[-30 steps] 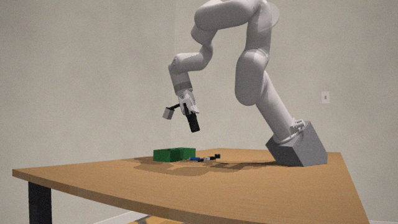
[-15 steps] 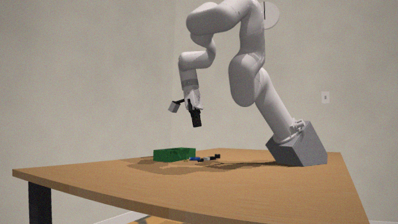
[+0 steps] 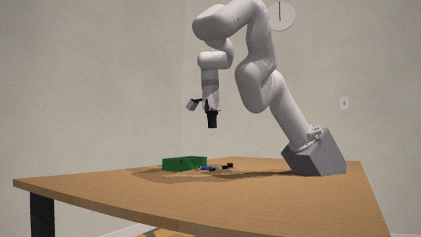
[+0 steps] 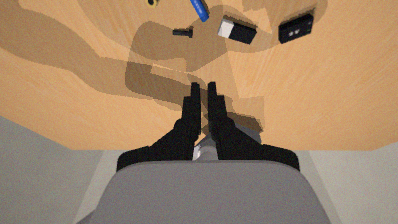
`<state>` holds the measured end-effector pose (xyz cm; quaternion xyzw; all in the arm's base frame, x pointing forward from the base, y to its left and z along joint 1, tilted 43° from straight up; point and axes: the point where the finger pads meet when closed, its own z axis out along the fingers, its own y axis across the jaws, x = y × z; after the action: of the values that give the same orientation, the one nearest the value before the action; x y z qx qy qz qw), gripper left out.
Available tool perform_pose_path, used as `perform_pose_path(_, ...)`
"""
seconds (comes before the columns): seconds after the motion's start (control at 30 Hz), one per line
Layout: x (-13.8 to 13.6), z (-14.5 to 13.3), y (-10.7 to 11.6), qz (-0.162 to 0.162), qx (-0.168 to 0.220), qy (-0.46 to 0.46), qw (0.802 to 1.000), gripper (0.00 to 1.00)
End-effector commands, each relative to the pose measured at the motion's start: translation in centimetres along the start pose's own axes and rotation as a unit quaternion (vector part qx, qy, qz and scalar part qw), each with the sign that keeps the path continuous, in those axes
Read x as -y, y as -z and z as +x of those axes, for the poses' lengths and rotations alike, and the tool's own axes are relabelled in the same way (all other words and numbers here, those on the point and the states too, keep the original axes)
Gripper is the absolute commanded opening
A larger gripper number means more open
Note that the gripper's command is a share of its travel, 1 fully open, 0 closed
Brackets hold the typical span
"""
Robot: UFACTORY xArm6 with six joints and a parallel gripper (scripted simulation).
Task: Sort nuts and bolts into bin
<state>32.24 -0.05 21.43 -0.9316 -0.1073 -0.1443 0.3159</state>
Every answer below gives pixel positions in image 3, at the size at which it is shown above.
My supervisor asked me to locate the green rack of bins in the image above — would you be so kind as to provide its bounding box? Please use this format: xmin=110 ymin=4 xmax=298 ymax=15
xmin=162 ymin=156 xmax=207 ymax=172

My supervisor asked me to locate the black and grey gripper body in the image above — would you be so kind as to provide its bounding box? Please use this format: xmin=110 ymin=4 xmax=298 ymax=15
xmin=202 ymin=86 xmax=222 ymax=111

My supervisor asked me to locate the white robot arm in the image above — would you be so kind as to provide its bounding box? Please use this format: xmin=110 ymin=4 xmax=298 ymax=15
xmin=192 ymin=0 xmax=323 ymax=152

